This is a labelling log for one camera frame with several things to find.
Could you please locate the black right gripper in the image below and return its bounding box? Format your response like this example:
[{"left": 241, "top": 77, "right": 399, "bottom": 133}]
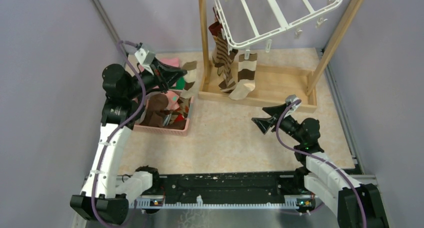
[{"left": 252, "top": 102, "right": 304, "bottom": 143}]

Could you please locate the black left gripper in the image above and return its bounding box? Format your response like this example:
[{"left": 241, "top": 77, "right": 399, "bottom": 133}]
[{"left": 125, "top": 57, "right": 187, "bottom": 99}]

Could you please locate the cream brown block sock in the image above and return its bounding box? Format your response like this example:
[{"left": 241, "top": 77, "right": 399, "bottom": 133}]
[{"left": 229, "top": 53, "right": 258, "bottom": 100}]

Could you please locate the brown beige striped sock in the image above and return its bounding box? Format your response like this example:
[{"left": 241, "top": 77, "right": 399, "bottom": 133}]
[{"left": 212, "top": 31, "right": 229, "bottom": 76}]

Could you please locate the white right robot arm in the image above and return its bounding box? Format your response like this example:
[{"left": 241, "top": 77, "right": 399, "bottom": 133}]
[{"left": 252, "top": 100, "right": 389, "bottom": 227}]

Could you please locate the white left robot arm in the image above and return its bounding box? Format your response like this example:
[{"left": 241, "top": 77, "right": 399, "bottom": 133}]
[{"left": 70, "top": 59, "right": 187, "bottom": 227}]

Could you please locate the white clip drying hanger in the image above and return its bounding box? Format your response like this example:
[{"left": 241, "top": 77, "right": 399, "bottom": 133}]
[{"left": 213, "top": 0, "right": 344, "bottom": 50}]

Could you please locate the green cloth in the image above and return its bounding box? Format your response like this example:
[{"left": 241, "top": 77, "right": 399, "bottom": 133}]
[{"left": 172, "top": 78, "right": 186, "bottom": 90}]

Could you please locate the pink towel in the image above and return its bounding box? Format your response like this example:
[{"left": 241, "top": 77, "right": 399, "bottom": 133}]
[{"left": 137, "top": 58, "right": 180, "bottom": 72}]

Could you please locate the wooden rack base tray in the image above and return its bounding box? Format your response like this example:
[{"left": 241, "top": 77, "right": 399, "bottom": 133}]
[{"left": 198, "top": 64, "right": 318, "bottom": 113}]

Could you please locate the pink perforated basket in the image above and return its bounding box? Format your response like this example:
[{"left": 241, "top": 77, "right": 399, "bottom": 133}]
[{"left": 133, "top": 89, "right": 195, "bottom": 136}]

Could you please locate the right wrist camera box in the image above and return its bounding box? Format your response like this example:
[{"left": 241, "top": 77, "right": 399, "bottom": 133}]
[{"left": 285, "top": 95, "right": 302, "bottom": 113}]

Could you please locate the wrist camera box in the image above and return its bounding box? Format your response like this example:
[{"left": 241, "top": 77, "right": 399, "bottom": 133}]
[
  {"left": 134, "top": 43, "right": 156, "bottom": 74},
  {"left": 285, "top": 95, "right": 302, "bottom": 113}
]

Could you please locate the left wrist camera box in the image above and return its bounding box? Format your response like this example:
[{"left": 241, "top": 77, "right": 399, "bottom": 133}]
[{"left": 134, "top": 43, "right": 156, "bottom": 74}]

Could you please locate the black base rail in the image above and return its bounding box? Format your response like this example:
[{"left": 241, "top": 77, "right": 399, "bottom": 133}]
[{"left": 153, "top": 171, "right": 313, "bottom": 195}]

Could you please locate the white cable duct strip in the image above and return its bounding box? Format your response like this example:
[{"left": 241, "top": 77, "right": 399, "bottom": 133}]
[{"left": 136, "top": 195, "right": 316, "bottom": 210}]

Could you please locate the left wooden rack post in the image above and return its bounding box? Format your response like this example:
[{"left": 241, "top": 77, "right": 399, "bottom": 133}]
[{"left": 198, "top": 0, "right": 211, "bottom": 90}]

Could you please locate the wooden rack post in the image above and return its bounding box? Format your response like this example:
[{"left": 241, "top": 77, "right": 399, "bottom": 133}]
[
  {"left": 198, "top": 0, "right": 211, "bottom": 90},
  {"left": 306, "top": 0, "right": 364, "bottom": 96}
]

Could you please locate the right wooden rack post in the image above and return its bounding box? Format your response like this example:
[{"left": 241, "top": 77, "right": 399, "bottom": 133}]
[{"left": 306, "top": 0, "right": 364, "bottom": 96}]

